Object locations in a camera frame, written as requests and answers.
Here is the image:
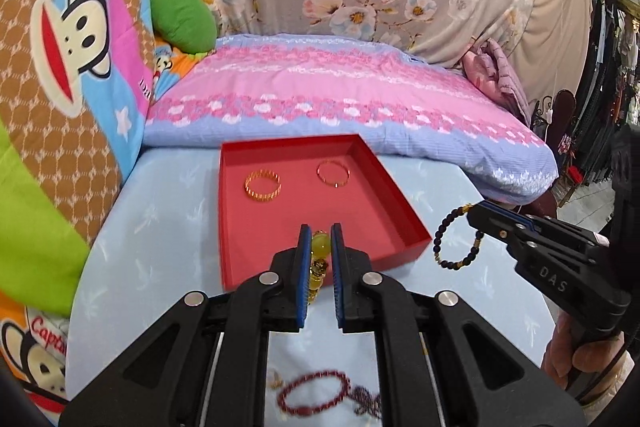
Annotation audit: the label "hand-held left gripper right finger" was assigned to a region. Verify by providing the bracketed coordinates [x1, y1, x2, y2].
[330, 222, 587, 427]

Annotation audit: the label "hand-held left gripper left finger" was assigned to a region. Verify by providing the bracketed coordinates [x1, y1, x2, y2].
[59, 223, 313, 427]

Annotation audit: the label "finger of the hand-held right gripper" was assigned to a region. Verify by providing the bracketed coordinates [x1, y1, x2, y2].
[466, 204, 538, 258]
[480, 200, 610, 250]

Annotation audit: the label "yellow large bead bracelet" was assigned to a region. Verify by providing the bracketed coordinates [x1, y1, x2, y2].
[306, 231, 335, 305]

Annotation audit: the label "dark blue bead bracelet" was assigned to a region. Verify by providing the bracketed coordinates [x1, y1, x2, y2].
[434, 204, 485, 270]

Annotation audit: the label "red cardboard box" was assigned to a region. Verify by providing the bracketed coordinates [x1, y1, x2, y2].
[218, 134, 433, 293]

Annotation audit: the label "garnet small bead bow bracelet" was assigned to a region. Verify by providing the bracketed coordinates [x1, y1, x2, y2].
[276, 371, 380, 419]

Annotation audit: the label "person's right hand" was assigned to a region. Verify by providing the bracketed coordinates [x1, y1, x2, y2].
[541, 313, 631, 392]

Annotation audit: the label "rose gold bangle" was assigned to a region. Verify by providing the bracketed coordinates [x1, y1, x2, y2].
[316, 160, 351, 188]

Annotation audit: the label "dark red chair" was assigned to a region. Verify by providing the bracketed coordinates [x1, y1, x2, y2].
[530, 89, 577, 218]

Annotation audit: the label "light blue palm print tablecloth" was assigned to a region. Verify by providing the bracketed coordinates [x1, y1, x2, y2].
[65, 142, 567, 427]

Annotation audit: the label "folded purple cloth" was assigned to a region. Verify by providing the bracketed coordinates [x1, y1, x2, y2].
[462, 39, 533, 128]

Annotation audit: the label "hanging dark clothes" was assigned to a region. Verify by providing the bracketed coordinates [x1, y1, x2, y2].
[575, 0, 640, 190]

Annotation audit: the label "pink and blue floral pillow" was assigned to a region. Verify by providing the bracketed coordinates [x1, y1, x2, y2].
[145, 34, 558, 202]

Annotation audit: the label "beige hanging cloth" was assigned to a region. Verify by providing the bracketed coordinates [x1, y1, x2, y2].
[505, 0, 607, 108]

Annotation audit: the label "green cushion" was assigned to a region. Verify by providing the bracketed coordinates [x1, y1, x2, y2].
[149, 0, 217, 55]

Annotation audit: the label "monkey print blanket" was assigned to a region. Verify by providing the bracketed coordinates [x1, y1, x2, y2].
[0, 0, 201, 415]

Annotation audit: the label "gold chain bracelet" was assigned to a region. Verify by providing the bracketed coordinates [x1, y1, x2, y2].
[244, 172, 282, 202]

